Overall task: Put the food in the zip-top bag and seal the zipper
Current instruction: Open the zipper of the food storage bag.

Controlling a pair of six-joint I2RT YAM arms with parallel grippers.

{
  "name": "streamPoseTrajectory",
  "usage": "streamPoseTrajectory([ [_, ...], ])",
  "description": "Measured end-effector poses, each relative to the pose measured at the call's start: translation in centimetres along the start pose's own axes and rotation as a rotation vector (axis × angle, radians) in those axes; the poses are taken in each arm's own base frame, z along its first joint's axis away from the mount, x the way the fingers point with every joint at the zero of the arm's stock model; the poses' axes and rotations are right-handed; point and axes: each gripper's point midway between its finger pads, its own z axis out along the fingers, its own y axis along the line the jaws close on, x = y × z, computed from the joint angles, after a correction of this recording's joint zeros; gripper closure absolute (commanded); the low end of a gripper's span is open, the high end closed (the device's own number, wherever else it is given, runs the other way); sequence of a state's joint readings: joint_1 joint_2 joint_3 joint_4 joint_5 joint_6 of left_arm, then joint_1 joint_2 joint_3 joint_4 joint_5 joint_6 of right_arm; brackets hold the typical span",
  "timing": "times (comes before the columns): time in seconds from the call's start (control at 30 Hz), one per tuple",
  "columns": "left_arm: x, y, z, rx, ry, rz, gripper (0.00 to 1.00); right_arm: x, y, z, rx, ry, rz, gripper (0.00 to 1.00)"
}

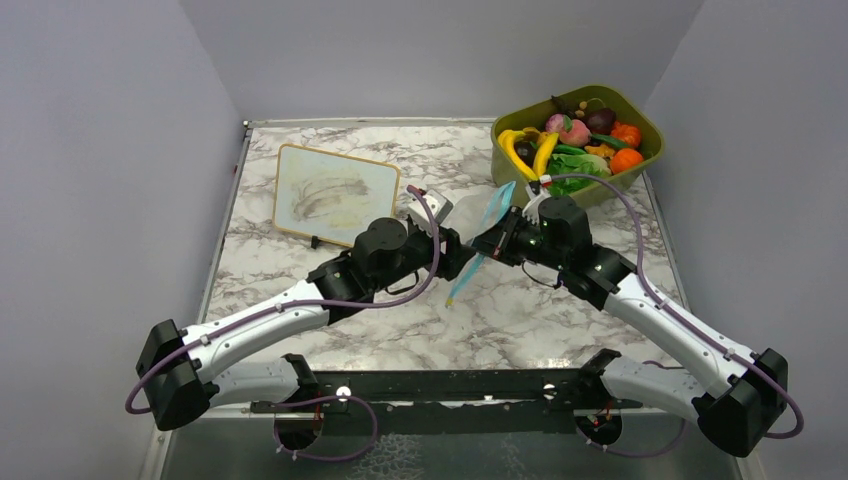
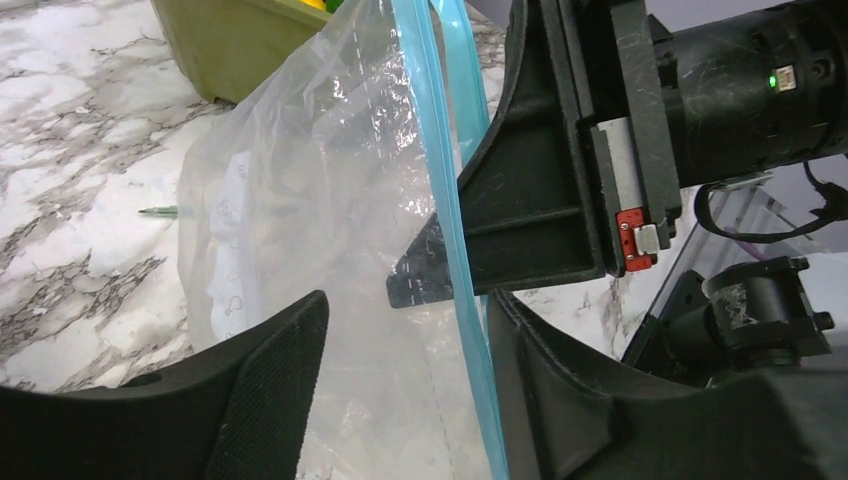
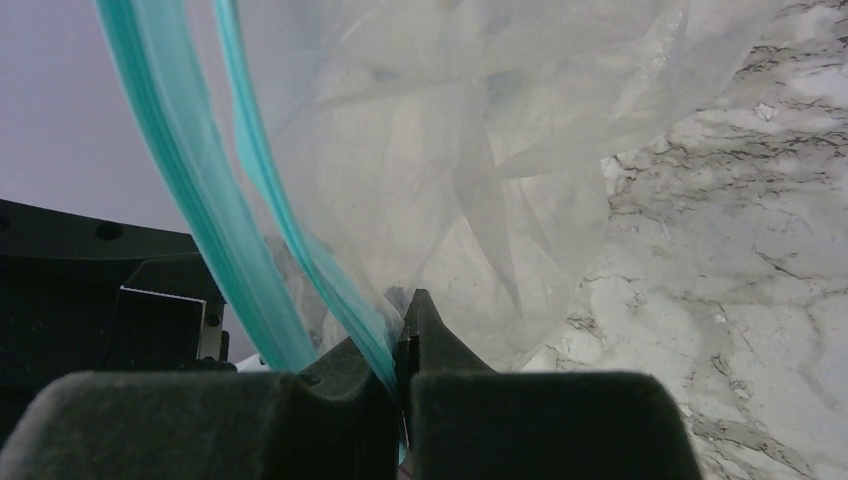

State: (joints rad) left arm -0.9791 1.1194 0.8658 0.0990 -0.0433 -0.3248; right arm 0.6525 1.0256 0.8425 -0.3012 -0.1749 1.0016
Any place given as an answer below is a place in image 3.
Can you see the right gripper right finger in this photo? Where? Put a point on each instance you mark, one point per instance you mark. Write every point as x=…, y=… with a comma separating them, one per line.
x=470, y=422

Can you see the clear zip top bag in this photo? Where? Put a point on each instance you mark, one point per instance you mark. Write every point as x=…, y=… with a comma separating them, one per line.
x=332, y=157

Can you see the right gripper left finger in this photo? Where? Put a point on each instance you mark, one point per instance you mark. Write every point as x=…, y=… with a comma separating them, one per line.
x=332, y=421

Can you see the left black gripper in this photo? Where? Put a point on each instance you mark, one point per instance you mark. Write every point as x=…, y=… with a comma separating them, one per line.
x=84, y=294

